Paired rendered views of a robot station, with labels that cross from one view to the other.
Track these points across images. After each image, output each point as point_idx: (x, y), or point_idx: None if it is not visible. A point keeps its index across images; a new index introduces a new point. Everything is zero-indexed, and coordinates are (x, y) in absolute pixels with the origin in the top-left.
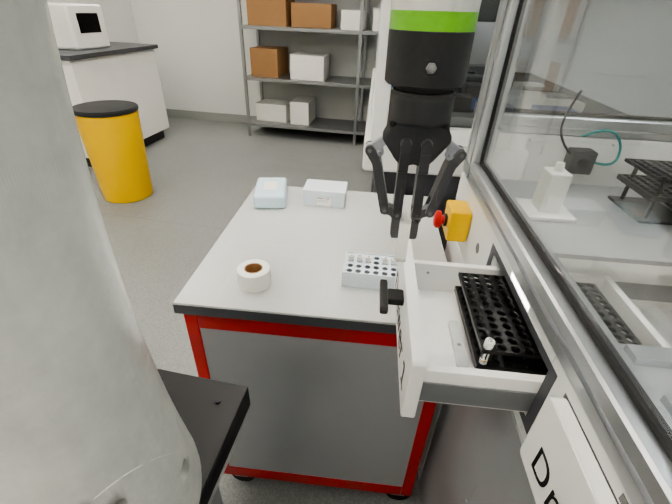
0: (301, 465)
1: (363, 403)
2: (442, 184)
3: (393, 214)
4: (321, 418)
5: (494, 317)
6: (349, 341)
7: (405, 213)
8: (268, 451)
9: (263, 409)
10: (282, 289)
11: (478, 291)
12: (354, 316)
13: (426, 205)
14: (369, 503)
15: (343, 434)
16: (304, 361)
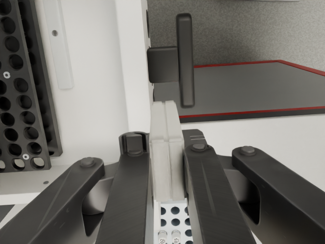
0: (217, 68)
1: (174, 91)
2: (10, 243)
3: (212, 149)
4: (212, 82)
5: None
6: (207, 114)
7: (168, 188)
8: (250, 68)
9: (272, 78)
10: (321, 162)
11: (13, 123)
12: (211, 128)
13: (100, 204)
14: None
15: None
16: (252, 99)
